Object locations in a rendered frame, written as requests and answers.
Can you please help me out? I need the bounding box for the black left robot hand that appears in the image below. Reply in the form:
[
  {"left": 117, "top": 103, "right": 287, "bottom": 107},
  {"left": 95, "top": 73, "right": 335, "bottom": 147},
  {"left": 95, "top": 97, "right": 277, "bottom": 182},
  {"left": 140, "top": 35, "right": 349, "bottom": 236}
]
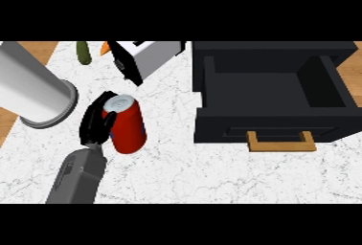
[{"left": 78, "top": 90, "right": 117, "bottom": 146}]

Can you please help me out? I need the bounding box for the red can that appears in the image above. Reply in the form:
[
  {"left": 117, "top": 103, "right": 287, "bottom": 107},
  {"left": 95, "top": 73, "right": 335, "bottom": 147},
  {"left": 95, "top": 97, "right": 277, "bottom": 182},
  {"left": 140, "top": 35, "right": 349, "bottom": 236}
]
[{"left": 100, "top": 94, "right": 147, "bottom": 155}]

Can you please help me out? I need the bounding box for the black drawer front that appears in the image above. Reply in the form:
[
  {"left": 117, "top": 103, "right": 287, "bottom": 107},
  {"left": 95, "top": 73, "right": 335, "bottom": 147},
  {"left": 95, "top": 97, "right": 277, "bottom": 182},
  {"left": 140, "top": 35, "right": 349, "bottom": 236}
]
[{"left": 191, "top": 106, "right": 362, "bottom": 144}]

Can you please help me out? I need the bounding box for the black open drawer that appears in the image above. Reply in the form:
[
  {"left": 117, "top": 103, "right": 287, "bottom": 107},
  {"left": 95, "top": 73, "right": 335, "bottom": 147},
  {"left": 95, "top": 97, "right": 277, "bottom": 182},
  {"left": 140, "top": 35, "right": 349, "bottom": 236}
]
[{"left": 190, "top": 41, "right": 362, "bottom": 144}]

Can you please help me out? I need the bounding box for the large white cylinder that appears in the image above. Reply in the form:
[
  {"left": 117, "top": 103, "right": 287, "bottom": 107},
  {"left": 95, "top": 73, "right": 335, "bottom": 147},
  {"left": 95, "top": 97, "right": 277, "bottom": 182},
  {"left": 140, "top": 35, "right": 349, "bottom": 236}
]
[{"left": 0, "top": 41, "right": 81, "bottom": 130}]

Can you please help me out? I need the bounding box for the green cucumber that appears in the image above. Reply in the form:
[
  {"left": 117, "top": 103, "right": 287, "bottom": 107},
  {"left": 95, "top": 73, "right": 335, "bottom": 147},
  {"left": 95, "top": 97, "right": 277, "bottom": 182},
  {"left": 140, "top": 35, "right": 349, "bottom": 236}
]
[{"left": 75, "top": 41, "right": 92, "bottom": 66}]

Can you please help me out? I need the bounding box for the orange carrot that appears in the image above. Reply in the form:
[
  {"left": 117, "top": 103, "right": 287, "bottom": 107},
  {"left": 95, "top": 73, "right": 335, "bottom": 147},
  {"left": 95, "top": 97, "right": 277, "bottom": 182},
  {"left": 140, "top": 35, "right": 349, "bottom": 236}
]
[{"left": 98, "top": 41, "right": 113, "bottom": 56}]

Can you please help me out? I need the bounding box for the wooden drawer handle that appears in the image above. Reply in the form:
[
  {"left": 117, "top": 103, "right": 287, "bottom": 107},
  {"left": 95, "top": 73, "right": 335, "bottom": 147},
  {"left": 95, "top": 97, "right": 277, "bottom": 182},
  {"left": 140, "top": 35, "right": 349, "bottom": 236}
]
[{"left": 246, "top": 130, "right": 317, "bottom": 153}]

